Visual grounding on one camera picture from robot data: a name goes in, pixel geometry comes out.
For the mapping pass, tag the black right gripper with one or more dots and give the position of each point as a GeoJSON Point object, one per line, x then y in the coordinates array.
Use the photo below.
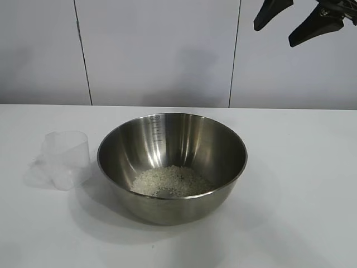
{"type": "Point", "coordinates": [340, 8]}

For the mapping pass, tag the stainless steel mixing bowl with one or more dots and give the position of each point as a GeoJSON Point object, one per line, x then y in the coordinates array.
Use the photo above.
{"type": "Point", "coordinates": [173, 139]}

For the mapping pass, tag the white rice grains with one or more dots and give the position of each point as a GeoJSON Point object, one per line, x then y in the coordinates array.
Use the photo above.
{"type": "Point", "coordinates": [167, 180]}

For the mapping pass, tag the clear plastic measuring cup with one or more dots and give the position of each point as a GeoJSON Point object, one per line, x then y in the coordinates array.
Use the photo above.
{"type": "Point", "coordinates": [67, 159]}

